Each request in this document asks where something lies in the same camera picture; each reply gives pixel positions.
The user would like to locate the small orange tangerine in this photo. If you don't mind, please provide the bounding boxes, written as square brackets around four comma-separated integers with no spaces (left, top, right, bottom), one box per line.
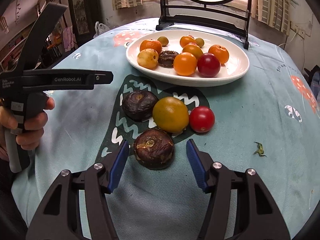
[208,44,229,64]

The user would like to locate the white plastic bag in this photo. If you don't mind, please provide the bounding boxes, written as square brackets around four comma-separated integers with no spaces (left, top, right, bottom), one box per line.
[93,21,110,38]

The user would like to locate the orange-yellow tomato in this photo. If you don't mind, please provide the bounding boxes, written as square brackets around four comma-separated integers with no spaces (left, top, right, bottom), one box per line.
[182,43,203,59]

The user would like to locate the red cherry tomato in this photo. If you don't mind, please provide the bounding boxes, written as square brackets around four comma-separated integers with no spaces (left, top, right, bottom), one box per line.
[189,106,215,133]

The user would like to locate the dark red plum tomato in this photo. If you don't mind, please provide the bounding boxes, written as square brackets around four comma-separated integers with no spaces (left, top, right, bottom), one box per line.
[197,53,221,77]

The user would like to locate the yellow-green tomato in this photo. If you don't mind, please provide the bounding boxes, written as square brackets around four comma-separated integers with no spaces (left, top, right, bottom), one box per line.
[152,96,189,133]

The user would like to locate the person's left hand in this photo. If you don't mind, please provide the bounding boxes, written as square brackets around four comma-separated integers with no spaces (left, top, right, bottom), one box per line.
[1,102,48,161]

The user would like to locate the small yellow-green fruit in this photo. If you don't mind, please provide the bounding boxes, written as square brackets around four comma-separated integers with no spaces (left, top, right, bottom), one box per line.
[195,37,204,48]

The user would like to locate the right checked curtain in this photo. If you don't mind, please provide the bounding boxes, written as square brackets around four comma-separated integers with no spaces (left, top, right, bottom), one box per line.
[251,0,290,36]

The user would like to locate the light blue patterned tablecloth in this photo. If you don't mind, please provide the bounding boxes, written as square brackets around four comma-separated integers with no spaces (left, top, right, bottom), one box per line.
[11,19,319,239]

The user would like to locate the dark water chestnut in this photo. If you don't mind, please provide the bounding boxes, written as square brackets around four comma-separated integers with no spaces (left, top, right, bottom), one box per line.
[121,90,158,122]
[158,50,178,68]
[133,128,175,170]

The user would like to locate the white oval plate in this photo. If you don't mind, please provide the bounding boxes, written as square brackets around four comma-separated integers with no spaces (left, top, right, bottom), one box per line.
[126,29,249,87]

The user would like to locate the small yellow round fruit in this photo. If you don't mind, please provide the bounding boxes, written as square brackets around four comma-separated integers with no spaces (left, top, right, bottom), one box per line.
[157,36,169,47]

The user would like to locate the large orange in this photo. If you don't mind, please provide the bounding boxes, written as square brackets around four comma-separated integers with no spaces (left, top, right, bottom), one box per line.
[139,39,162,54]
[173,53,197,76]

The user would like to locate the pink hanging cloth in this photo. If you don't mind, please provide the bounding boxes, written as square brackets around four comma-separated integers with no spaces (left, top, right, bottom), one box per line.
[62,26,74,52]

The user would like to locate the dark water chestnut back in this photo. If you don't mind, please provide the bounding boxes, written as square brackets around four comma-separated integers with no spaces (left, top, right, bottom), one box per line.
[121,90,158,122]

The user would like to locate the large yellow passion fruit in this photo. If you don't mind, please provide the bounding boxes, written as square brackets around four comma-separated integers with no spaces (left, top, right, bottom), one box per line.
[137,49,159,69]

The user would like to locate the framed wall picture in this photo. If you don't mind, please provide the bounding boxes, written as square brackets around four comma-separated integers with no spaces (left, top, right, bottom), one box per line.
[68,0,102,47]

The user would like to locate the green tomato stem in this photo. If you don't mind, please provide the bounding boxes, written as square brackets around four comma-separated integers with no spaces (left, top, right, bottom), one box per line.
[253,141,266,157]

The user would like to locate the orange fruit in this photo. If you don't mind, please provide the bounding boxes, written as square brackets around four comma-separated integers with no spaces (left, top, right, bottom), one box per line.
[180,35,197,48]

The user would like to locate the blue cloth pile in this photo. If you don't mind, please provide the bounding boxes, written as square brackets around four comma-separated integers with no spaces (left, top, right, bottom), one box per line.
[310,71,320,97]

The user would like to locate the round painted screen on stand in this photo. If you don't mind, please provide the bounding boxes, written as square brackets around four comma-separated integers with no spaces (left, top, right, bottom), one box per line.
[156,0,252,49]

